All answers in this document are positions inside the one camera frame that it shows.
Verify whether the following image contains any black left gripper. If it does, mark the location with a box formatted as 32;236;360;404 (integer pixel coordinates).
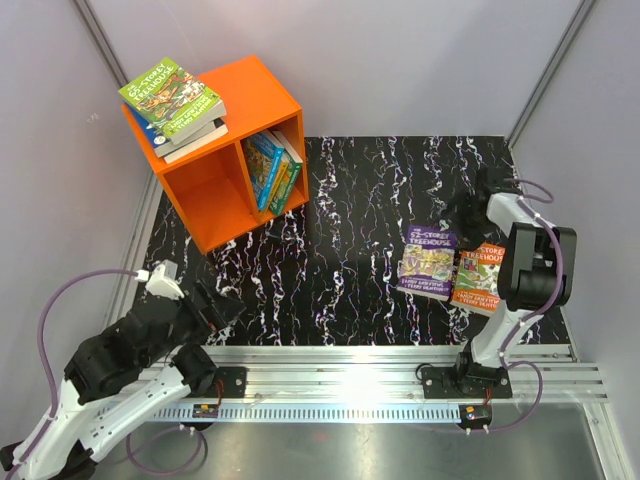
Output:
140;278;245;369

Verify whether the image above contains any aluminium mounting rail frame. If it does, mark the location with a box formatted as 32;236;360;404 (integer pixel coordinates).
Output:
146;345;608;424

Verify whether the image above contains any black marble-pattern mat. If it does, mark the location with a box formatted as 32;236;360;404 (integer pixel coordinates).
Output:
144;136;516;346

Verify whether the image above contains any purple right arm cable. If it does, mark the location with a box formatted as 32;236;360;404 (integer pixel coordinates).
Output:
414;178;564;435

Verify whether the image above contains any teal 26-storey treehouse book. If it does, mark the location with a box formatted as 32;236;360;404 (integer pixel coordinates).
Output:
241;130;284;212

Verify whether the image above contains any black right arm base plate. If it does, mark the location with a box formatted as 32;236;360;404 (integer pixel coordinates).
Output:
416;364;513;400

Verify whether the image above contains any orange 78-storey treehouse book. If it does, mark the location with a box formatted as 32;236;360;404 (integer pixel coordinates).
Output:
450;243;506;317

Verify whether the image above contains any orange two-compartment shelf box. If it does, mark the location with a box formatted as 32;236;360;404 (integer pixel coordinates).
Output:
121;55;306;254

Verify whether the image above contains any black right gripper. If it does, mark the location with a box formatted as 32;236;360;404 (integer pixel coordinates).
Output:
433;190;497;254

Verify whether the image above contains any bright blue paperback book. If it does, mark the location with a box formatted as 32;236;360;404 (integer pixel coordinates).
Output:
265;149;290;211

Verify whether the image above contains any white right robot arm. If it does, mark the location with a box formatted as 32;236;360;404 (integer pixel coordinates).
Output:
445;167;578;398

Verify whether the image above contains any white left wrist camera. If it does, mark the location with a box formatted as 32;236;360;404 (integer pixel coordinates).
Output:
135;260;185;300

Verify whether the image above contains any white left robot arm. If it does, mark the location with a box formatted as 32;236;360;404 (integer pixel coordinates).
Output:
1;281;246;479

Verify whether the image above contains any purple 52-storey treehouse book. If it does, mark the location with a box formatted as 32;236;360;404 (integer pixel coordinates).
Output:
397;225;457;301

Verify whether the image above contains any green 104-storey treehouse book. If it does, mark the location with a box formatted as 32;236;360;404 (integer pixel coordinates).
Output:
270;130;303;216

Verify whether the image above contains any blue 91-storey treehouse book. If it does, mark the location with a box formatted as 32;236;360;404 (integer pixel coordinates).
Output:
130;110;228;164

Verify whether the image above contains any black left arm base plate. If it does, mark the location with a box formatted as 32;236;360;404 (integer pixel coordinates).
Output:
190;366;248;399

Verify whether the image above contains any lime 65-storey treehouse book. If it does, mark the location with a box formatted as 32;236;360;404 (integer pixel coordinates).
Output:
119;57;227;144

